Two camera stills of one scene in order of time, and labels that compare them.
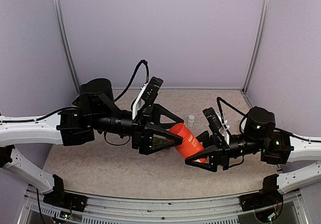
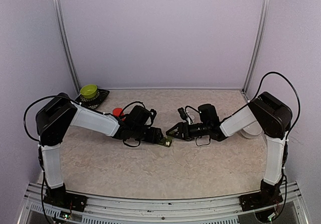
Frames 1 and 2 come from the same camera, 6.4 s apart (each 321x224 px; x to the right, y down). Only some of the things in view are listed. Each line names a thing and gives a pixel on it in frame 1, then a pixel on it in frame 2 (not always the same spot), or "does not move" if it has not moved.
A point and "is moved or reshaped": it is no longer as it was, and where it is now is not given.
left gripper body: x=146 y=114 -> x=153 y=137
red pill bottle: x=191 y=144 is moved or reshaped
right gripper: x=219 y=152 -> x=182 y=126
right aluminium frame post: x=261 y=38 does not move
